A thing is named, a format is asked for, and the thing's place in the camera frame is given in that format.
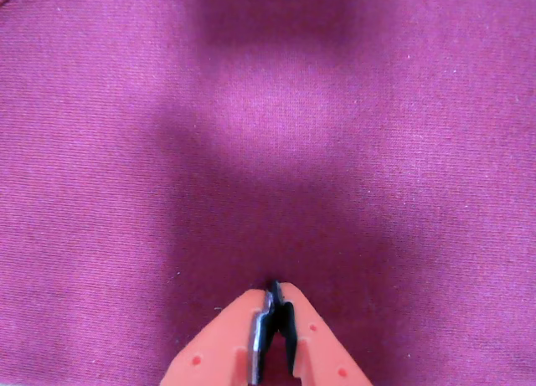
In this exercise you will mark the maroon cloth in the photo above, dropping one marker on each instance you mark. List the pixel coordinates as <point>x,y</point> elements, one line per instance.
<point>125,151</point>

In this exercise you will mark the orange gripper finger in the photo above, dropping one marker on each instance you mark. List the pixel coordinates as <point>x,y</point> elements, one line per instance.
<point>318,348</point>
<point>218,344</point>

